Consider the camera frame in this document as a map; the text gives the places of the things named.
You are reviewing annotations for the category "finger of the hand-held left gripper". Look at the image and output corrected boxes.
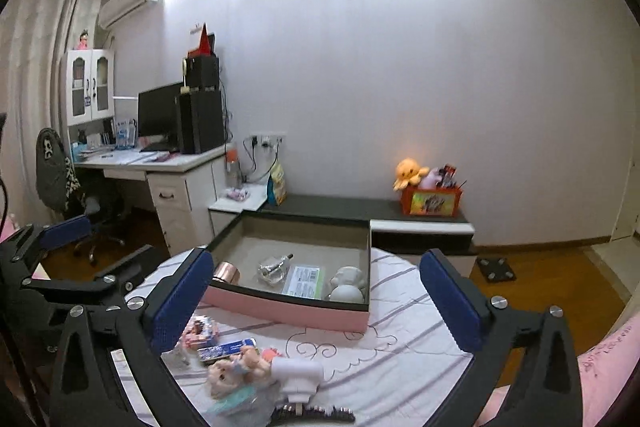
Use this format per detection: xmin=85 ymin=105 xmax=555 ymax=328
xmin=0 ymin=215 xmax=93 ymax=280
xmin=20 ymin=244 xmax=165 ymax=306

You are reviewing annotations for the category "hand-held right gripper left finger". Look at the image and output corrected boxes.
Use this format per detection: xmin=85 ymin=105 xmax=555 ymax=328
xmin=50 ymin=247 xmax=216 ymax=427

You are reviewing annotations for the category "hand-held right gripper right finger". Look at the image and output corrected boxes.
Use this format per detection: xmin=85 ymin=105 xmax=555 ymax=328
xmin=419 ymin=249 xmax=586 ymax=427

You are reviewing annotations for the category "pink printed card pack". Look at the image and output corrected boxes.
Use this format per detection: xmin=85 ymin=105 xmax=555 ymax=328
xmin=180 ymin=316 xmax=220 ymax=350

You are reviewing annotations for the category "blue packet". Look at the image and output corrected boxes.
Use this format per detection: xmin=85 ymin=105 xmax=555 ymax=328
xmin=197 ymin=338 xmax=258 ymax=365

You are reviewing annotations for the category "big head toy doll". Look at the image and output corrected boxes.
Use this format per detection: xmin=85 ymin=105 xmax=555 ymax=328
xmin=207 ymin=357 xmax=251 ymax=400

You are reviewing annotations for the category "teal plastic case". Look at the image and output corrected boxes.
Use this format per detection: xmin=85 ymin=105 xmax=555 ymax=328
xmin=210 ymin=387 xmax=262 ymax=418

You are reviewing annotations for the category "pink storage box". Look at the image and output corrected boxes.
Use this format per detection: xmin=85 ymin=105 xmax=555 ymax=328
xmin=202 ymin=213 xmax=373 ymax=334

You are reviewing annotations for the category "white plug-in charger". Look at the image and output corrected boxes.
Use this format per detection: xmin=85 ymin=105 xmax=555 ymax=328
xmin=272 ymin=357 xmax=325 ymax=395

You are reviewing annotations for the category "copper metal cup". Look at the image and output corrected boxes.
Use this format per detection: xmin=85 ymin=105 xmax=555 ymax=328
xmin=212 ymin=262 xmax=241 ymax=288

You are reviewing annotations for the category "black bathroom scale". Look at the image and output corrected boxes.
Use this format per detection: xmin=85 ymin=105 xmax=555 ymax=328
xmin=476 ymin=257 xmax=517 ymax=283

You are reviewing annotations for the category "black office chair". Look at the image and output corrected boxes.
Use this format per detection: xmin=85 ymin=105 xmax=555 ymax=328
xmin=36 ymin=127 xmax=126 ymax=265

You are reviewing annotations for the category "white desk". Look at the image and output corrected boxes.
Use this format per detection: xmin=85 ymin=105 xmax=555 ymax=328
xmin=72 ymin=142 xmax=231 ymax=258

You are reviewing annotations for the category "orange printed box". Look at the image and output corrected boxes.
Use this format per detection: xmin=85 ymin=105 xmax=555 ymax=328
xmin=401 ymin=186 xmax=463 ymax=219

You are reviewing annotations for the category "green white flat packet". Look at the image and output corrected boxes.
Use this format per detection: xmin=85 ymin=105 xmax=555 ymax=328
xmin=281 ymin=265 xmax=326 ymax=300

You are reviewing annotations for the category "bundle of pens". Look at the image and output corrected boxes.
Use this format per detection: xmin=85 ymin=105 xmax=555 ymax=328
xmin=435 ymin=163 xmax=468 ymax=190

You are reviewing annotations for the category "orange cap water bottle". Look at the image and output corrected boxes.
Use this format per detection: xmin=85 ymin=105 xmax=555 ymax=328
xmin=225 ymin=149 xmax=242 ymax=188

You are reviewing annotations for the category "yellow octopus plush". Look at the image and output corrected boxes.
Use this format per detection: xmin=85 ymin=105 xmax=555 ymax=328
xmin=393 ymin=158 xmax=430 ymax=192

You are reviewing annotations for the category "white glass door cabinet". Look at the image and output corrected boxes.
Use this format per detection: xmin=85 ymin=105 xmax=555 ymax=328
xmin=60 ymin=49 xmax=117 ymax=128

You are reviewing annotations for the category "black computer monitor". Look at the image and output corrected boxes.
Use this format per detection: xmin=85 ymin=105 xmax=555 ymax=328
xmin=137 ymin=82 xmax=185 ymax=152

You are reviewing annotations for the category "yellow blue snack bag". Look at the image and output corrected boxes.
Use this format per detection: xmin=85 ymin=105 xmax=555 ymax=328
xmin=266 ymin=163 xmax=288 ymax=206

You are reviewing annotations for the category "beige curtain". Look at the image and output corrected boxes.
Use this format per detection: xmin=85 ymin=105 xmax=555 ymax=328
xmin=0 ymin=0 xmax=106 ymax=228

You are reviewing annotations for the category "pink blanket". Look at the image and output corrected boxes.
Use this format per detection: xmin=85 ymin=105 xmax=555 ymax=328
xmin=480 ymin=312 xmax=640 ymax=427

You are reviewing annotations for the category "black hair clip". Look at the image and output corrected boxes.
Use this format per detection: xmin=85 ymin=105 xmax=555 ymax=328
xmin=270 ymin=403 xmax=357 ymax=425

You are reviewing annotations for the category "black computer tower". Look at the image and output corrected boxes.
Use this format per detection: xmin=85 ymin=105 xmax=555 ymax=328
xmin=178 ymin=89 xmax=226 ymax=155

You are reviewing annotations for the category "black speaker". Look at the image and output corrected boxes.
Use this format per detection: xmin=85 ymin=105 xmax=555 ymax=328
xmin=187 ymin=56 xmax=221 ymax=94

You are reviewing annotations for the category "red triangular flag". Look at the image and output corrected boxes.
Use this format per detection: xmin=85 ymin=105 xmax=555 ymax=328
xmin=189 ymin=23 xmax=217 ymax=58

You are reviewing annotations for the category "white air conditioner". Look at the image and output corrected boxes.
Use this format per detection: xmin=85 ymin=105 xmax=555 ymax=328
xmin=97 ymin=0 xmax=162 ymax=28

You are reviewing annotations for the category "white wall power strip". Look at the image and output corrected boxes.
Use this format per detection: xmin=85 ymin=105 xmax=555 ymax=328
xmin=248 ymin=133 xmax=287 ymax=148

